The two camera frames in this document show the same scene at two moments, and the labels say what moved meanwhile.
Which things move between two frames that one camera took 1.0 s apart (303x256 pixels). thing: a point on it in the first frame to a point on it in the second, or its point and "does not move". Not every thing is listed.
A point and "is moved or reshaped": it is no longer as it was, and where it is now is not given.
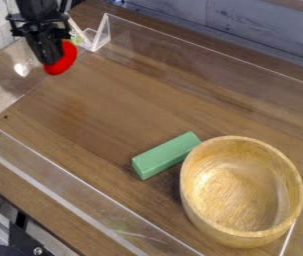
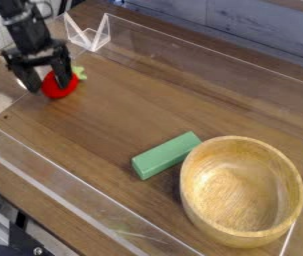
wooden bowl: x=241 y=190 does not move
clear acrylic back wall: x=223 y=82 does not move
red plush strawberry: x=67 y=60 is moved or reshaped
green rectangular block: x=165 y=156 does not move
